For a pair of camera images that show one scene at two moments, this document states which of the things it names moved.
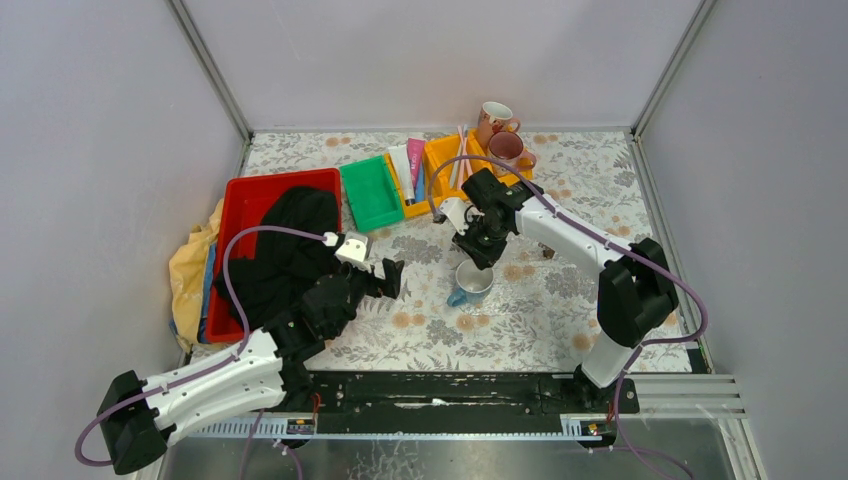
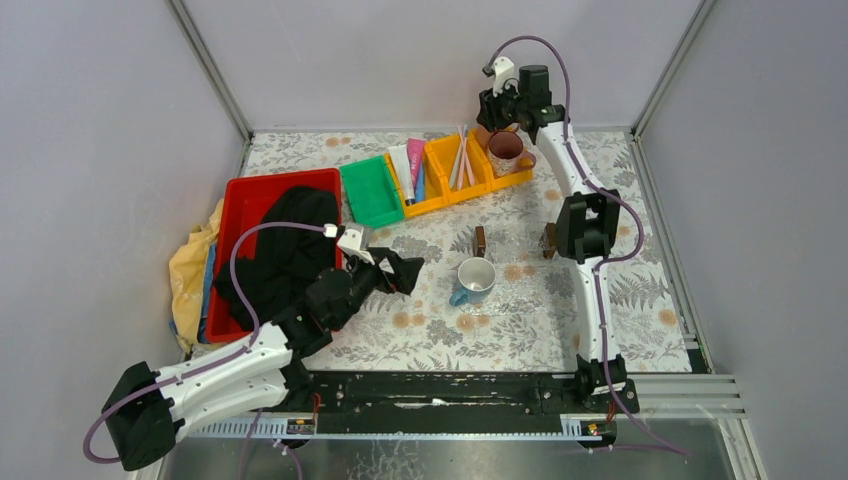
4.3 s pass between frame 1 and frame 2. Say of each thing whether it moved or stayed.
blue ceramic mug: stayed
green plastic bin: stayed
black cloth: stayed
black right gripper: moved
